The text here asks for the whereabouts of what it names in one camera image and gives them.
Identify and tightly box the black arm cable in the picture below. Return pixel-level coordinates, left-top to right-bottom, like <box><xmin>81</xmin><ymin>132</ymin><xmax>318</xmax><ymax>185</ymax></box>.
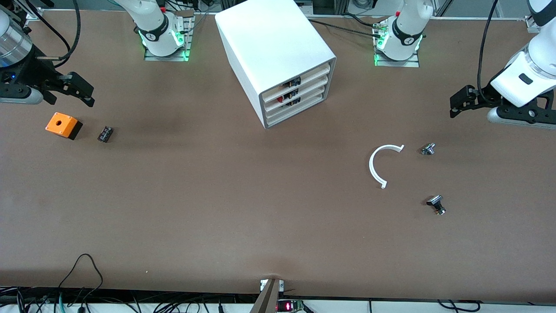
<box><xmin>37</xmin><ymin>0</ymin><xmax>82</xmax><ymax>61</ymax></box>
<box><xmin>477</xmin><ymin>0</ymin><xmax>499</xmax><ymax>92</ymax></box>

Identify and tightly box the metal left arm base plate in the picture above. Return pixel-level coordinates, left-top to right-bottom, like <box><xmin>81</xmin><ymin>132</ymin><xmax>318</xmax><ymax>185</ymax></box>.
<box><xmin>374</xmin><ymin>24</ymin><xmax>420</xmax><ymax>68</ymax></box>

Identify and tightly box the black cable behind cabinet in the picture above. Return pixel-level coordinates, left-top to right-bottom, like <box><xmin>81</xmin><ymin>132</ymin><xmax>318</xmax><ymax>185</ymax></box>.
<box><xmin>308</xmin><ymin>18</ymin><xmax>381</xmax><ymax>37</ymax></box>

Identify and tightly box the white drawer with yellow button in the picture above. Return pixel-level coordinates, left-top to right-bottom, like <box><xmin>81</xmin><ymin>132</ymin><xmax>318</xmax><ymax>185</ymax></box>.
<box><xmin>261</xmin><ymin>63</ymin><xmax>334</xmax><ymax>106</ymax></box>

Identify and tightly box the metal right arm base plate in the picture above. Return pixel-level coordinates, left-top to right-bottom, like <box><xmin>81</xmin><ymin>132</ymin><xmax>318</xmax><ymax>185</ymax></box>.
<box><xmin>143</xmin><ymin>11</ymin><xmax>194</xmax><ymax>62</ymax></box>

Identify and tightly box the small black push button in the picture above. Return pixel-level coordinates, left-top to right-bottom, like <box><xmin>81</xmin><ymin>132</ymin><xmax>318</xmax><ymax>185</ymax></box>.
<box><xmin>426</xmin><ymin>195</ymin><xmax>447</xmax><ymax>216</ymax></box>

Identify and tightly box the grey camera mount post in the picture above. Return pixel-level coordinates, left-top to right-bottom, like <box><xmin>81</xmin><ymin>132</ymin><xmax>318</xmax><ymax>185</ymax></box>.
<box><xmin>249</xmin><ymin>278</ymin><xmax>283</xmax><ymax>313</ymax></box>

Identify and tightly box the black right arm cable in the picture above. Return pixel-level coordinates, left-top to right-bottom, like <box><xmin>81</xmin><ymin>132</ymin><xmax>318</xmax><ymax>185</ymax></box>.
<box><xmin>37</xmin><ymin>0</ymin><xmax>82</xmax><ymax>61</ymax></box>

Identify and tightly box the white curved plastic arc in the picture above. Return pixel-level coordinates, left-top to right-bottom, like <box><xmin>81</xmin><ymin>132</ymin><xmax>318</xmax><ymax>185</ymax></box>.
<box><xmin>369</xmin><ymin>144</ymin><xmax>405</xmax><ymax>190</ymax></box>

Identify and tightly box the device with red display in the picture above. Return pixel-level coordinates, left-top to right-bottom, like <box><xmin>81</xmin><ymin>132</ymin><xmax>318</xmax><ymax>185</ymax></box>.
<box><xmin>276</xmin><ymin>299</ymin><xmax>307</xmax><ymax>313</ymax></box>

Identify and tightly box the orange button enclosure box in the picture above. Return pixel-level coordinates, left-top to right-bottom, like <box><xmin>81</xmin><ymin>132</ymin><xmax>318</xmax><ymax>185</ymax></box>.
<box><xmin>45</xmin><ymin>112</ymin><xmax>83</xmax><ymax>140</ymax></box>

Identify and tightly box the white drawer with red button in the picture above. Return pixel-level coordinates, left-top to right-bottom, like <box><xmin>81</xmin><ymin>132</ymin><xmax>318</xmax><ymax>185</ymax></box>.
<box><xmin>262</xmin><ymin>74</ymin><xmax>331</xmax><ymax>114</ymax></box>

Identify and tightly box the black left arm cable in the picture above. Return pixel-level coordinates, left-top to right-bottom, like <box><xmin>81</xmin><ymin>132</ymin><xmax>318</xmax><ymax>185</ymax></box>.
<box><xmin>477</xmin><ymin>0</ymin><xmax>499</xmax><ymax>92</ymax></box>

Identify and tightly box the white drawer cabinet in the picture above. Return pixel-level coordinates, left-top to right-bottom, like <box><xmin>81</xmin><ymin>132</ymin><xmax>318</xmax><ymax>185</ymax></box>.
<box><xmin>215</xmin><ymin>0</ymin><xmax>337</xmax><ymax>130</ymax></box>

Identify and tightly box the black looped table-edge cable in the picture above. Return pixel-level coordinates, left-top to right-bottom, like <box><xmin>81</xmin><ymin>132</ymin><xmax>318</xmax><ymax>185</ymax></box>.
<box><xmin>58</xmin><ymin>253</ymin><xmax>104</xmax><ymax>305</ymax></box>

